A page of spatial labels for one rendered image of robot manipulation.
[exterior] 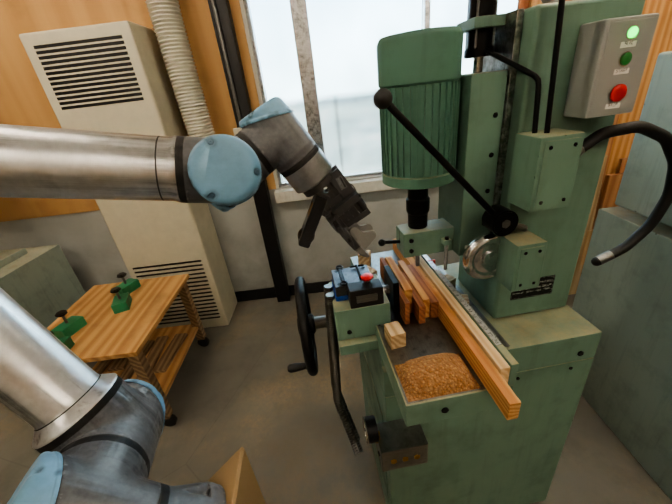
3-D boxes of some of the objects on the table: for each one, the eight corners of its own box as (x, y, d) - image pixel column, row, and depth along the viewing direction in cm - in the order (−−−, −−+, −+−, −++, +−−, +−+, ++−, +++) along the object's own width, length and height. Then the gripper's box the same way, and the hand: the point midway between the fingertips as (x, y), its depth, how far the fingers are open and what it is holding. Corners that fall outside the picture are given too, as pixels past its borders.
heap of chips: (394, 365, 68) (393, 352, 66) (458, 353, 69) (459, 340, 67) (408, 402, 60) (408, 388, 58) (481, 388, 61) (482, 373, 59)
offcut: (384, 337, 76) (383, 323, 74) (398, 333, 76) (397, 320, 74) (391, 350, 72) (391, 336, 70) (406, 346, 72) (406, 332, 71)
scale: (409, 239, 107) (409, 239, 107) (413, 239, 107) (413, 238, 107) (496, 345, 62) (496, 345, 62) (502, 344, 62) (502, 343, 62)
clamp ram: (363, 297, 89) (361, 269, 85) (390, 293, 90) (388, 264, 86) (371, 317, 81) (368, 287, 77) (400, 312, 82) (399, 282, 78)
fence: (404, 248, 114) (404, 233, 111) (409, 247, 114) (408, 232, 111) (507, 386, 60) (511, 365, 58) (515, 385, 61) (520, 363, 58)
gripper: (339, 169, 61) (397, 248, 70) (333, 160, 69) (385, 232, 78) (303, 198, 62) (364, 271, 71) (301, 185, 70) (356, 252, 79)
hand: (362, 254), depth 74 cm, fingers closed
